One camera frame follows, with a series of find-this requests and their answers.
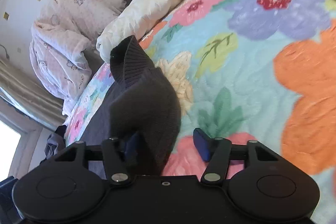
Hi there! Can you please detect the beige curtain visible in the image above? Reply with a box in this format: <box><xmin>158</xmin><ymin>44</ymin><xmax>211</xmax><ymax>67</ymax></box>
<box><xmin>1</xmin><ymin>59</ymin><xmax>66</xmax><ymax>131</ymax></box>

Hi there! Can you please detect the floral fleece blanket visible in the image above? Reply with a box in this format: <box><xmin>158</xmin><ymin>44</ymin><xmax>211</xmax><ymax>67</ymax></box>
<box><xmin>64</xmin><ymin>0</ymin><xmax>336</xmax><ymax>224</ymax></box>

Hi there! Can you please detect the dark purple knit sweater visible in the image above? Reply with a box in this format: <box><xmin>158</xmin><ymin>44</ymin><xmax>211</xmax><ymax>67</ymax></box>
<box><xmin>81</xmin><ymin>36</ymin><xmax>182</xmax><ymax>176</ymax></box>

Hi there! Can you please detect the pink cartoon print quilt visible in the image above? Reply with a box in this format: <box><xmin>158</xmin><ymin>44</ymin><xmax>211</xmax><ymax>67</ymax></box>
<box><xmin>30</xmin><ymin>0</ymin><xmax>128</xmax><ymax>115</ymax></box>

